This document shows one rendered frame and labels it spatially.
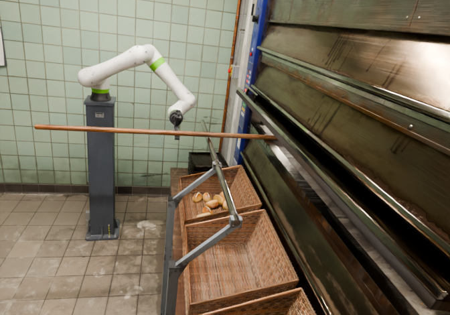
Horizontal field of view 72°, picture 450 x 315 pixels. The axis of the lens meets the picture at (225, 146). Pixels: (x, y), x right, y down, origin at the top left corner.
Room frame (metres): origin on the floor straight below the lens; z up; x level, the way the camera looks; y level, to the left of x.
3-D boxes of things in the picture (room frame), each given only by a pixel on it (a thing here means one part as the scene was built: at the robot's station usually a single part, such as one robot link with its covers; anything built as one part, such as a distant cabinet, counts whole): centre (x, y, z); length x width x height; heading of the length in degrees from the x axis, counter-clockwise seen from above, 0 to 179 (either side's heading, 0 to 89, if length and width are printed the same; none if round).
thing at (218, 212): (1.87, 0.02, 0.72); 0.56 x 0.49 x 0.28; 14
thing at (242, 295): (1.29, -0.12, 0.72); 0.56 x 0.49 x 0.28; 12
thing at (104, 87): (2.24, 0.97, 1.36); 0.16 x 0.13 x 0.19; 175
